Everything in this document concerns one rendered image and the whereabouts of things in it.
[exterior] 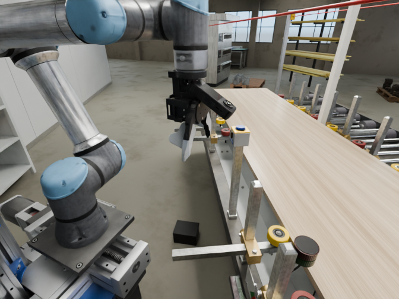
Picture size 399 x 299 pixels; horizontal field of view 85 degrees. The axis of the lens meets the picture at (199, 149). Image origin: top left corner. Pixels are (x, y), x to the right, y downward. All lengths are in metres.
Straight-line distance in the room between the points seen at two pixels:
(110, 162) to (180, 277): 1.29
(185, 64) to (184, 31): 0.06
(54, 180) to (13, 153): 2.82
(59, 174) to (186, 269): 1.40
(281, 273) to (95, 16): 0.69
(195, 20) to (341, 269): 0.86
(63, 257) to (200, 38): 0.67
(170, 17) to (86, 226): 0.59
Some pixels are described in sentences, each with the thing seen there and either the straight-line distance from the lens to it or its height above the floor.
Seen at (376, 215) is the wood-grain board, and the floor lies 0.90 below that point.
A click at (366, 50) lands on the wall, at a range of 11.87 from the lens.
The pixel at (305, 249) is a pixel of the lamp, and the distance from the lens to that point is 0.65.
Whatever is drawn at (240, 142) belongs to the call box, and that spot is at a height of 1.17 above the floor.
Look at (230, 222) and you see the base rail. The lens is 1.23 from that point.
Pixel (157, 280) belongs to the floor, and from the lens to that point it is 1.87.
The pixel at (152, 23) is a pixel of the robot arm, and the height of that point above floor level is 1.61.
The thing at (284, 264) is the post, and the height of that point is 1.07.
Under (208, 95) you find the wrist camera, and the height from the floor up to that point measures 1.47.
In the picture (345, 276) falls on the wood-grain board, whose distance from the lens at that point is 0.94.
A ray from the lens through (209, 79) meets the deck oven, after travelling 7.27.
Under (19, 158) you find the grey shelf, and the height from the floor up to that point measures 0.21.
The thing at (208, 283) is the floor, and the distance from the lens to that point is 1.84.
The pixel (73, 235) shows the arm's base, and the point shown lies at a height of 1.08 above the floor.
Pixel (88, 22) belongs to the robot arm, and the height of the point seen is 1.61.
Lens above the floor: 1.59
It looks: 29 degrees down
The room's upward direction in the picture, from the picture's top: straight up
